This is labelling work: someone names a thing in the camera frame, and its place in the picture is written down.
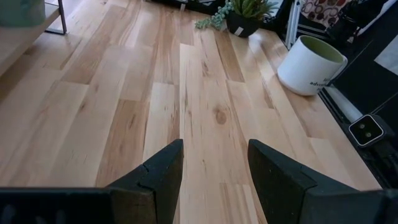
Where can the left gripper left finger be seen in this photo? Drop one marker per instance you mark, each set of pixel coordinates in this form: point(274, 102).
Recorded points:
point(155, 186)

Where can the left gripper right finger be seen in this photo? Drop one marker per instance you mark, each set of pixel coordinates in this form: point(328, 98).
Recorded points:
point(280, 186)

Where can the sage green mug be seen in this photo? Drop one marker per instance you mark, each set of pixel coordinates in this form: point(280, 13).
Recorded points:
point(21, 12)

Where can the potted succulent plant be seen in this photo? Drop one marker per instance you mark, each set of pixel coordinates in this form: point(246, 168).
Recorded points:
point(245, 15)

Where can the circle patterned fabric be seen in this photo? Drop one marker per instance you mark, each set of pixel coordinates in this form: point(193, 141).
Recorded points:
point(323, 9)

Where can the table-level camera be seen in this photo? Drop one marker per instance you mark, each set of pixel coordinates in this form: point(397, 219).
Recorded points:
point(367, 130)

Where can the white metal post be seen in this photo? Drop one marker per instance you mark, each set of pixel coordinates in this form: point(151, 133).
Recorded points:
point(293, 21)

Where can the wooden shelf black frame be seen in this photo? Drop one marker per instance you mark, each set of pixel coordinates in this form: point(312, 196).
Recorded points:
point(18, 40)

